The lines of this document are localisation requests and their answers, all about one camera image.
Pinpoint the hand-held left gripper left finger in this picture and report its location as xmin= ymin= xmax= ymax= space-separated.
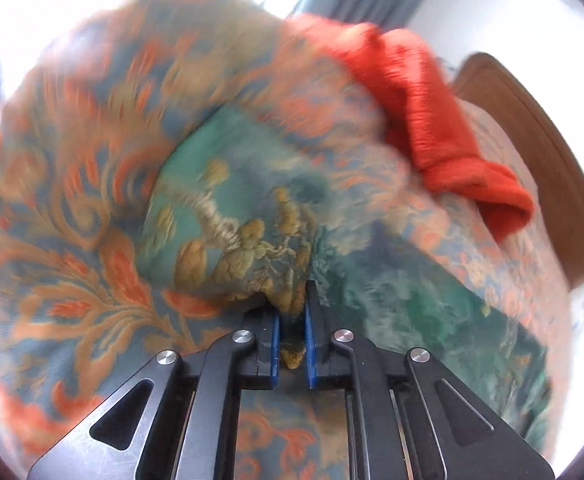
xmin=26 ymin=307 xmax=280 ymax=480

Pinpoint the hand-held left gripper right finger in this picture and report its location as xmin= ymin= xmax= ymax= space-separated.
xmin=304 ymin=280 xmax=558 ymax=480

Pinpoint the green printed garment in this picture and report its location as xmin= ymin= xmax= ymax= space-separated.
xmin=138 ymin=105 xmax=553 ymax=453

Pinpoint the floral paisley bedspread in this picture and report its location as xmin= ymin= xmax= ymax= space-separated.
xmin=0 ymin=0 xmax=584 ymax=480

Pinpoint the orange fleece garment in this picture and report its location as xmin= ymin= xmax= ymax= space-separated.
xmin=292 ymin=12 xmax=536 ymax=247

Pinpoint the wooden headboard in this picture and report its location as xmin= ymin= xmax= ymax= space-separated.
xmin=451 ymin=52 xmax=584 ymax=292

